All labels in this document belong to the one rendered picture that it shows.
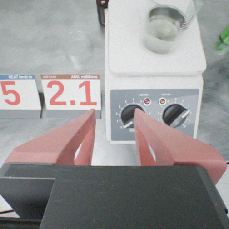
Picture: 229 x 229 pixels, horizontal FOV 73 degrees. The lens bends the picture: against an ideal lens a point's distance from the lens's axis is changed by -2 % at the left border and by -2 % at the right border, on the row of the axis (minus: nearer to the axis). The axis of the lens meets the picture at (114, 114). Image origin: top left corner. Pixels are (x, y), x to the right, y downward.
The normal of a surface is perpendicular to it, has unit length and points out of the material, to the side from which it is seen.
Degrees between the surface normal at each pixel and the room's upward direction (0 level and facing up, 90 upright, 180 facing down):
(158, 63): 0
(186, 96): 30
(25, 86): 40
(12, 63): 0
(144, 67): 0
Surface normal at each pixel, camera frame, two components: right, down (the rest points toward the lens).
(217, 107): 0.00, -0.25
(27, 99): 0.00, 0.43
